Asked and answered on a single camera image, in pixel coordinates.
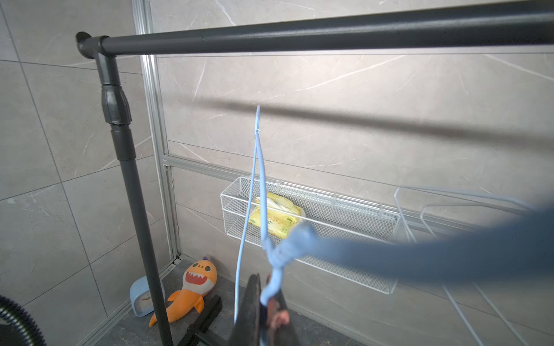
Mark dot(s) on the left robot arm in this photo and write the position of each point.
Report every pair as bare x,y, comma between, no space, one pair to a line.
17,326

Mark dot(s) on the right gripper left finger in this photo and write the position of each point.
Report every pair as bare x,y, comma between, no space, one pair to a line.
247,329

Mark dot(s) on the white wire hanger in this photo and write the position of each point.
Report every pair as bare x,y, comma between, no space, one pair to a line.
451,260
496,254

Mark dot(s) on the white wire mesh basket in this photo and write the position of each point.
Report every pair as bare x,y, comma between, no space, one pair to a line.
331,215

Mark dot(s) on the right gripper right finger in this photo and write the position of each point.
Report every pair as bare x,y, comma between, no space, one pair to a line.
278,329

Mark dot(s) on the orange toy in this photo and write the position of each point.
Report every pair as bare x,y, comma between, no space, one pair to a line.
198,280

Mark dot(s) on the black clothes rack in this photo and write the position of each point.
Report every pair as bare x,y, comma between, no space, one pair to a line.
522,23

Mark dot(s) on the yellow tissue pack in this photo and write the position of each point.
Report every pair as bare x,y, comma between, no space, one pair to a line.
283,215

